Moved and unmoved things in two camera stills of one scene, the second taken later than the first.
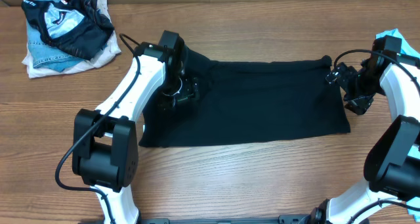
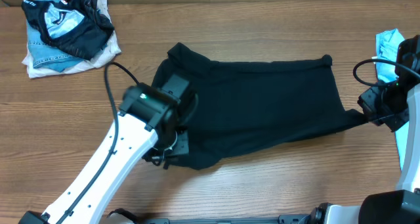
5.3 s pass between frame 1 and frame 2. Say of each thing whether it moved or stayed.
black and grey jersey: stayed
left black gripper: moved
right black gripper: moved
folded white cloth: stayed
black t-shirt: moved
